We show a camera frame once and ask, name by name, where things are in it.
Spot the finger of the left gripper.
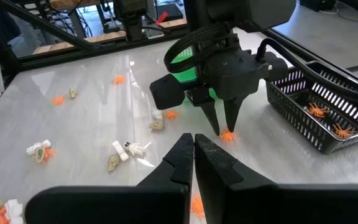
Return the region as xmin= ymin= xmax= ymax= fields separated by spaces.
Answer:
xmin=199 ymin=100 xmax=222 ymax=137
xmin=223 ymin=96 xmax=245 ymax=133

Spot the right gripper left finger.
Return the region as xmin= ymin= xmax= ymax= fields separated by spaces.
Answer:
xmin=25 ymin=133 xmax=195 ymax=224

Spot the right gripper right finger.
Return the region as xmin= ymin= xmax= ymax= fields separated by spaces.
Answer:
xmin=195 ymin=133 xmax=358 ymax=224

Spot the black plastic basket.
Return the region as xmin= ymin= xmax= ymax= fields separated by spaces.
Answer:
xmin=265 ymin=67 xmax=358 ymax=156

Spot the wooden board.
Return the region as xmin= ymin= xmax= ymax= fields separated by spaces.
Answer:
xmin=32 ymin=17 xmax=188 ymax=55

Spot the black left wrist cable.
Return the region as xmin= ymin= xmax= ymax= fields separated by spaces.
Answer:
xmin=162 ymin=21 xmax=241 ymax=75

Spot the black smooth cable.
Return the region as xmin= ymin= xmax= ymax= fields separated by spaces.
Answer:
xmin=255 ymin=37 xmax=358 ymax=104

